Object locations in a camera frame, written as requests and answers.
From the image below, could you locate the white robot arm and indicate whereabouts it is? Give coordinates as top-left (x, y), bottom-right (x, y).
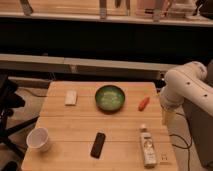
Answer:
top-left (159, 61), bottom-right (213, 125)

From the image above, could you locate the white sponge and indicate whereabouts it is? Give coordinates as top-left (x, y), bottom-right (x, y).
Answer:
top-left (65, 90), bottom-right (77, 106)

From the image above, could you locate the orange carrot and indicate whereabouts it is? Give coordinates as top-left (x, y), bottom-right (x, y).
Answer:
top-left (138, 97), bottom-right (150, 111)

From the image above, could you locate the white bottle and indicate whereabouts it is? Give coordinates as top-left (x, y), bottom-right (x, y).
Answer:
top-left (140, 124), bottom-right (157, 168)

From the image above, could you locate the green bowl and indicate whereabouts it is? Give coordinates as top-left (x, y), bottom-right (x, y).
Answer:
top-left (95, 85), bottom-right (125, 112)

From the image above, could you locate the white paper cup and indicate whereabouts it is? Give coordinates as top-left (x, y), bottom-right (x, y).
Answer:
top-left (26, 127), bottom-right (51, 152)

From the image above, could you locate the black office chair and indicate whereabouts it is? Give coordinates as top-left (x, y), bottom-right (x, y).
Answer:
top-left (0, 73), bottom-right (40, 171)

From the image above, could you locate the black cable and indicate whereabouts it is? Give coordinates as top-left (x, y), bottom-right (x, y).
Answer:
top-left (169, 112), bottom-right (193, 171)

